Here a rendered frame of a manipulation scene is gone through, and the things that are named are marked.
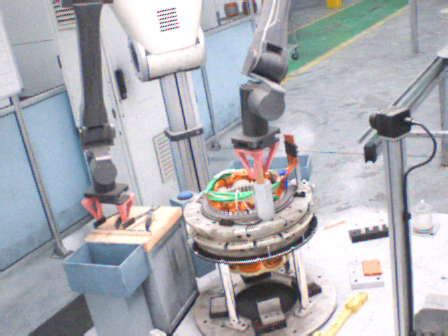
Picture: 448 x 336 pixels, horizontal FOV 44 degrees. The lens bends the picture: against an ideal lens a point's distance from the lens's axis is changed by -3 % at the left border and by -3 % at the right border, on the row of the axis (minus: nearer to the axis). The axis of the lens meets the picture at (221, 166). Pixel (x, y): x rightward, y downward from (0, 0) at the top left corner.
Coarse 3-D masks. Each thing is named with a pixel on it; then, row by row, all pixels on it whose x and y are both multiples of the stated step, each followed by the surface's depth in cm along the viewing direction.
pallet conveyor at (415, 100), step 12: (444, 48) 402; (432, 60) 374; (444, 60) 381; (432, 72) 356; (444, 72) 376; (420, 84) 334; (432, 84) 347; (444, 84) 378; (420, 96) 323; (444, 96) 381; (408, 108) 304; (444, 108) 385; (444, 120) 388; (420, 132) 278; (432, 132) 275; (444, 132) 272; (372, 144) 256; (444, 144) 396; (372, 156) 256; (444, 156) 397; (444, 168) 397
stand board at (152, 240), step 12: (132, 216) 151; (144, 216) 150; (156, 216) 149; (168, 216) 147; (180, 216) 151; (108, 228) 147; (120, 228) 146; (132, 228) 144; (144, 228) 143; (156, 228) 142; (168, 228) 145; (84, 240) 143; (96, 240) 141; (108, 240) 140; (120, 240) 139; (132, 240) 138; (144, 240) 137; (156, 240) 139
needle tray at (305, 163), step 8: (232, 160) 178; (248, 160) 177; (264, 160) 176; (272, 160) 175; (280, 160) 174; (304, 160) 173; (232, 168) 177; (240, 168) 178; (272, 168) 176; (280, 168) 175; (304, 168) 162; (288, 176) 164; (304, 176) 163
